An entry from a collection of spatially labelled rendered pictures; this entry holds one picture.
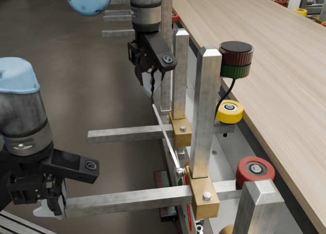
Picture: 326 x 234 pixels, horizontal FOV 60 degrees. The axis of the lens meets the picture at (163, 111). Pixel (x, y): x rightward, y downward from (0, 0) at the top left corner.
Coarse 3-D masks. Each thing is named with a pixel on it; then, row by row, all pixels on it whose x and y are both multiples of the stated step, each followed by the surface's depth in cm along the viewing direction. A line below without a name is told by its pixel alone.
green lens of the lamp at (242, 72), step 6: (222, 66) 50; (228, 66) 49; (246, 66) 49; (222, 72) 50; (228, 72) 49; (234, 72) 49; (240, 72) 49; (246, 72) 50; (234, 78) 50; (240, 78) 50
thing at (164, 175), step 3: (162, 171) 89; (165, 171) 89; (162, 174) 88; (165, 174) 88; (162, 177) 87; (165, 177) 87; (165, 180) 86; (165, 183) 85; (168, 183) 85; (165, 186) 84; (168, 186) 84; (168, 207) 78; (171, 207) 78; (168, 210) 77; (171, 210) 77; (174, 210) 77; (171, 213) 76; (174, 213) 76
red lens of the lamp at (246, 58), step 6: (252, 48) 49; (222, 54) 49; (228, 54) 48; (234, 54) 47; (240, 54) 47; (246, 54) 48; (252, 54) 49; (222, 60) 49; (228, 60) 48; (234, 60) 48; (240, 60) 48; (246, 60) 48
